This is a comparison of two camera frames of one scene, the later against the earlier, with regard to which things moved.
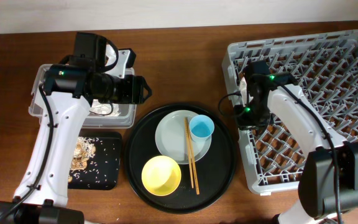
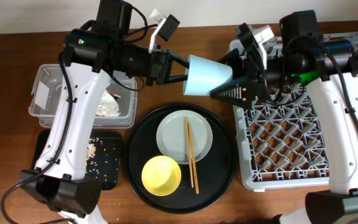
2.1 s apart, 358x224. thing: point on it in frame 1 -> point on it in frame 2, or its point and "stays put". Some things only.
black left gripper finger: x=144 y=84 -> x=176 y=78
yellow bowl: x=161 y=175 stays put
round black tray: x=214 y=173 stays put
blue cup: x=201 y=128 -> x=204 y=75
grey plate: x=170 y=137 stays put
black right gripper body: x=252 y=114 -> x=276 y=75
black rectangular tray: x=103 y=172 stays put
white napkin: x=104 y=108 stays put
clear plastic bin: x=104 y=115 stays put
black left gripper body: x=120 y=90 -> x=140 y=63
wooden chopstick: x=189 y=154 stays put
